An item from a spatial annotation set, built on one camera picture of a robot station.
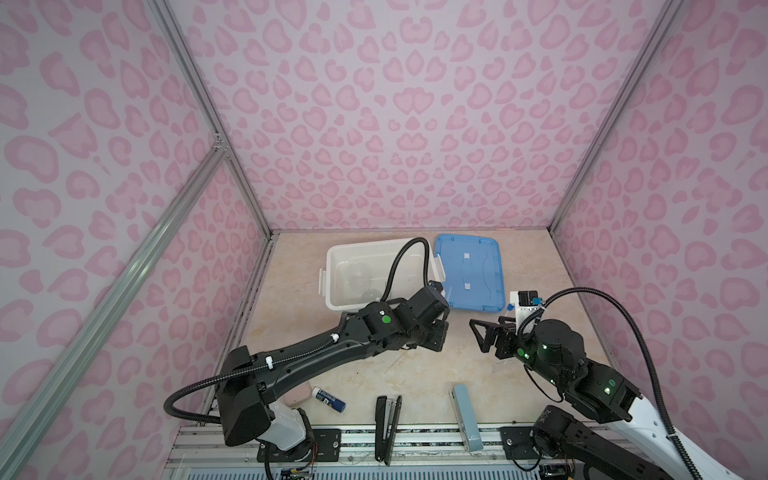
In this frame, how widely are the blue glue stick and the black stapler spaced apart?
0.31ft

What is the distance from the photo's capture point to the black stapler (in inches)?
28.4

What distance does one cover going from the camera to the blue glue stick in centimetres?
80
